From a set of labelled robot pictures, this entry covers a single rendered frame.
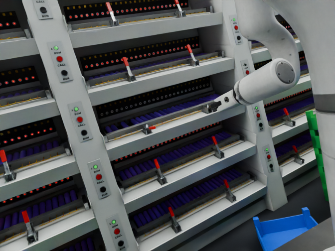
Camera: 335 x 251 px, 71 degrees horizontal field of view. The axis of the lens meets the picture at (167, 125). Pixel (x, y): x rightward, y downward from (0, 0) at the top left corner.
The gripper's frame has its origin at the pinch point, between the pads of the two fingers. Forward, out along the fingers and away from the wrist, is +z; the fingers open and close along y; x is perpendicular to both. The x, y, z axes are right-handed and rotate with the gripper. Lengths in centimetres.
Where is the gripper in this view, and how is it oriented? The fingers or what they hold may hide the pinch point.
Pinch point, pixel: (217, 106)
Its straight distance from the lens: 89.3
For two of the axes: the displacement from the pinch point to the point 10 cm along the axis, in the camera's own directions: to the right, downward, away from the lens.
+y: 8.8, -2.9, 3.8
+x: -3.4, -9.4, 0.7
